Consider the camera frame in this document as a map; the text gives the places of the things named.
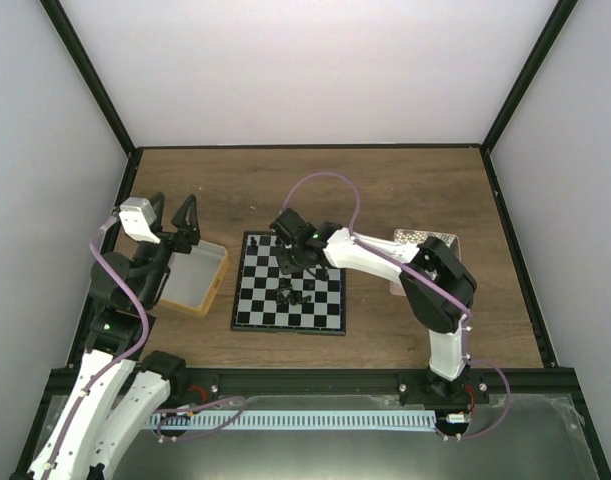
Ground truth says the pink tin box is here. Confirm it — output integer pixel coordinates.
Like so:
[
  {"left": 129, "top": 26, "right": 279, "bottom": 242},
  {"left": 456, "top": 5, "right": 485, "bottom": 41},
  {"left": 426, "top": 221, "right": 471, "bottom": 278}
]
[{"left": 389, "top": 228, "right": 460, "bottom": 297}]

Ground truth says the light blue cable duct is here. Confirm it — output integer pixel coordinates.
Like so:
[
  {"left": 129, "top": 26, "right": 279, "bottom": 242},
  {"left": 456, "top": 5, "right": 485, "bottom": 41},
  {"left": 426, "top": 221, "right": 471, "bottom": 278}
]
[{"left": 143, "top": 410, "right": 436, "bottom": 432}]

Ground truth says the yellow tin box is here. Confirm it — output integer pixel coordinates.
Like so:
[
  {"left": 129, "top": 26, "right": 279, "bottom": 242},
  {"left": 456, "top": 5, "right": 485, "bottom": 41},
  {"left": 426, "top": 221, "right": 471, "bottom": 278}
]
[{"left": 158, "top": 240, "right": 230, "bottom": 317}]

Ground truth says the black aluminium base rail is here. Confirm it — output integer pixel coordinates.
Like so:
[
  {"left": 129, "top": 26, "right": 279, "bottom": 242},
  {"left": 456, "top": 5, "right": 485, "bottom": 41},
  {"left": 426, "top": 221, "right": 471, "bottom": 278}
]
[{"left": 49, "top": 367, "right": 576, "bottom": 401}]

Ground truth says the black and silver chessboard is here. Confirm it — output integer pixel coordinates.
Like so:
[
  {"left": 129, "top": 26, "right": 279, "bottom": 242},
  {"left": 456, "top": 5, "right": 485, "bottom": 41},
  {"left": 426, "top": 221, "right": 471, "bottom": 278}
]
[{"left": 230, "top": 231, "right": 346, "bottom": 336}]

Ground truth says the black frame post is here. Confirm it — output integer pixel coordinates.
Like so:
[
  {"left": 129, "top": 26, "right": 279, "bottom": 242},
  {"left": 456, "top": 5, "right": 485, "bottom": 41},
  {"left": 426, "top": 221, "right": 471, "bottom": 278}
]
[
  {"left": 39, "top": 0, "right": 136, "bottom": 157},
  {"left": 483, "top": 0, "right": 580, "bottom": 151}
]

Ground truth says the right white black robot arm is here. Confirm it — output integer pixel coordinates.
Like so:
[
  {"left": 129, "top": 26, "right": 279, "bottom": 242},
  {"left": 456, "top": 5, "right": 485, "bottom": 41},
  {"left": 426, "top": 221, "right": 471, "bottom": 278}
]
[{"left": 270, "top": 220, "right": 477, "bottom": 403}]

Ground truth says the black frame post right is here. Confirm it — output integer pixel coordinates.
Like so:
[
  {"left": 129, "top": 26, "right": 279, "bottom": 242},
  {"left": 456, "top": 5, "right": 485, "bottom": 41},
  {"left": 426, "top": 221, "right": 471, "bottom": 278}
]
[{"left": 483, "top": 0, "right": 580, "bottom": 151}]

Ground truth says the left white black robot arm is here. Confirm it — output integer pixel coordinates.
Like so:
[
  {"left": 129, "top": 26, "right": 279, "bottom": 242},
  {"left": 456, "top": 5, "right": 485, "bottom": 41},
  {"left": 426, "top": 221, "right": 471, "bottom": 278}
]
[{"left": 11, "top": 193, "right": 201, "bottom": 479}]

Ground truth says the pile of black chess pieces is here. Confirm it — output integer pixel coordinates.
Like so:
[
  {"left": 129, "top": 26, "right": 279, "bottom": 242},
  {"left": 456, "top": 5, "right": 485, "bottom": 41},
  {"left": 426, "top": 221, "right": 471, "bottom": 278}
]
[{"left": 275, "top": 278, "right": 313, "bottom": 306}]

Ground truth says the black frame post left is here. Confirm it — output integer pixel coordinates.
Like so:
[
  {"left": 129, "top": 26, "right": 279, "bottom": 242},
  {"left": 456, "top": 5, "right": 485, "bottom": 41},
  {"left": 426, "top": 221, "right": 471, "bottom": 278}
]
[{"left": 39, "top": 0, "right": 136, "bottom": 157}]

